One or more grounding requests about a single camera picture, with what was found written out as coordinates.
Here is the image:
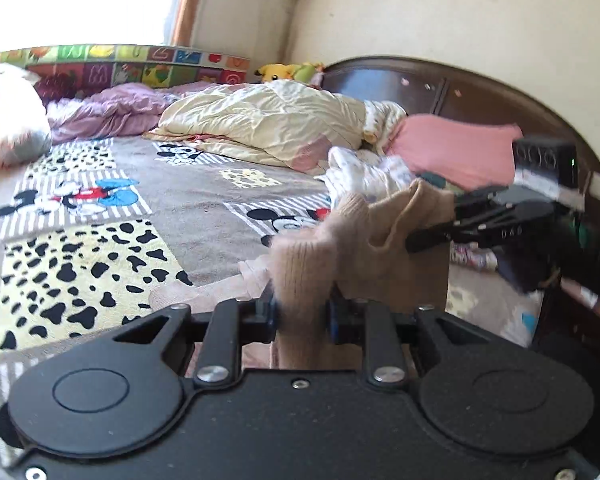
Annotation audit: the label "beige knit sweater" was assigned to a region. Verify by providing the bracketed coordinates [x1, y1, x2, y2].
[149, 179, 455, 370]

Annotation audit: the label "white floral folded clothes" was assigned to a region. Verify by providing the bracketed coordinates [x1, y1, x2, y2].
[317, 146, 416, 208]

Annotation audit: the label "pink pillow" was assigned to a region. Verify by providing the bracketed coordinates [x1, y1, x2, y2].
[385, 115, 522, 191]

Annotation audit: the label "dark wooden headboard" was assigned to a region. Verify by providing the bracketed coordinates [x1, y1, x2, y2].
[322, 56, 600, 229]

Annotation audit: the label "cream yellow quilt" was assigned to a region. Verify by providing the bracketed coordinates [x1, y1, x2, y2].
[144, 80, 377, 174]

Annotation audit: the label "Mickey Mouse bed blanket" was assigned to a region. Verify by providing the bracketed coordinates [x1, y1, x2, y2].
[0, 129, 546, 466]

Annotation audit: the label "yellow plush toy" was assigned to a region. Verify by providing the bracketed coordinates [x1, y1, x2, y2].
[254, 63, 324, 87]

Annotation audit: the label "purple crumpled blanket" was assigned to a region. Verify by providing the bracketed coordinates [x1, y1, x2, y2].
[46, 81, 213, 145]

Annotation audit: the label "white plastic bag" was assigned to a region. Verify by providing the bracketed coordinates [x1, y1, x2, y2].
[0, 63, 52, 169]

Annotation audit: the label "colourful alphabet foam mat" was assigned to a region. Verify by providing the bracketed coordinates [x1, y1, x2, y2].
[0, 44, 250, 94]

